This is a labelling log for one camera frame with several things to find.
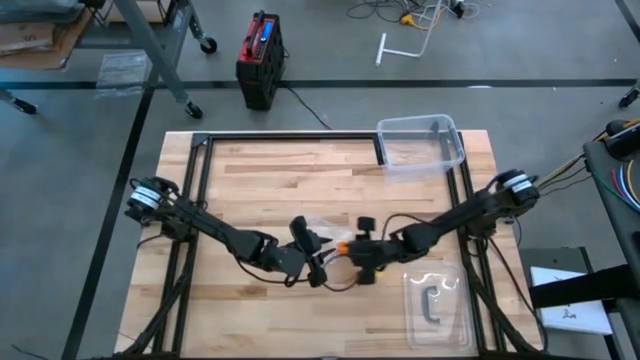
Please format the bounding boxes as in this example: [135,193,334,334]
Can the black strap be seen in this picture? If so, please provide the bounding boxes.
[528,263,640,310]

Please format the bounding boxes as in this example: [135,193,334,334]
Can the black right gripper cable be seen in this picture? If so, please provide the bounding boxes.
[381,212,427,242]

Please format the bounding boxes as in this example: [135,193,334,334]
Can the white box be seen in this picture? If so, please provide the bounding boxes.
[529,266,614,336]

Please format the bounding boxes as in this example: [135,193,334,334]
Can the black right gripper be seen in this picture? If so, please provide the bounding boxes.
[342,215,401,286]

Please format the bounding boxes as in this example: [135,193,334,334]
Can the coloured wire bundle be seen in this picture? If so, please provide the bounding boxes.
[593,158,640,214]

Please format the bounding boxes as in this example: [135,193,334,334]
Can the clear plastic storage bin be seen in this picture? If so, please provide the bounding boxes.
[375,113,467,184]

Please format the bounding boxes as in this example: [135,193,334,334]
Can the dark grey stand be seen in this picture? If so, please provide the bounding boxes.
[518,245,596,281]

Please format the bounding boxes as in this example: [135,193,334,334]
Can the clear lid with grey handle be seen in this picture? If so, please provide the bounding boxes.
[402,257,476,354]

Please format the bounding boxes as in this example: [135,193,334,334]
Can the black power cable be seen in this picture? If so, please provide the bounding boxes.
[279,82,334,131]

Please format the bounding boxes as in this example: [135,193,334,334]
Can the yellow cable plug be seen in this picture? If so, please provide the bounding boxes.
[398,12,444,32]

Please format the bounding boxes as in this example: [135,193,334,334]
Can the dark side table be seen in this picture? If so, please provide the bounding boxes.
[582,139,640,360]

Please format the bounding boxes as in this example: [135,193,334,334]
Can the grey metal table leg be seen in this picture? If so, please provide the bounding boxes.
[113,0,201,109]

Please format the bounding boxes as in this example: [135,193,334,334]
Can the red black battery pack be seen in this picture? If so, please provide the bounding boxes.
[235,9,290,112]

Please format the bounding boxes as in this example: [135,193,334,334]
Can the clear plastic bag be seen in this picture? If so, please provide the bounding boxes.
[304,213,361,281]
[93,48,150,100]

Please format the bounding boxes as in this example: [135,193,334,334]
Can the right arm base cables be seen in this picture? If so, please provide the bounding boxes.
[499,152,594,224]

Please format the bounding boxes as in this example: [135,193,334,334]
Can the white T-shaped pipe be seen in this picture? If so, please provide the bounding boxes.
[374,0,445,67]

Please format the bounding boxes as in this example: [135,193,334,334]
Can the black yellow device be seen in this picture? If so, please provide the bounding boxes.
[603,117,640,161]

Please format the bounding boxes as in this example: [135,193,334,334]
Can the floor cable tangle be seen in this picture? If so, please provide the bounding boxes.
[346,0,494,31]

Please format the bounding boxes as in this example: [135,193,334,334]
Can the grey green bag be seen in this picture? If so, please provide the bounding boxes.
[0,0,89,24]

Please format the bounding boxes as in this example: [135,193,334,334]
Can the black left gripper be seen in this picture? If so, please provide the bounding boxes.
[264,215,342,289]

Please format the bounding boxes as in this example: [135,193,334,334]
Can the flattened cardboard box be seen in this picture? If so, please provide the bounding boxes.
[0,7,97,70]

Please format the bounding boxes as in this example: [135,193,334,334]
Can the flat clear plastic bag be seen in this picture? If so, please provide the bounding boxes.
[93,48,150,100]

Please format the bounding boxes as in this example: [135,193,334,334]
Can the black caster leg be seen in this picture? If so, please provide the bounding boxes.
[0,87,40,117]

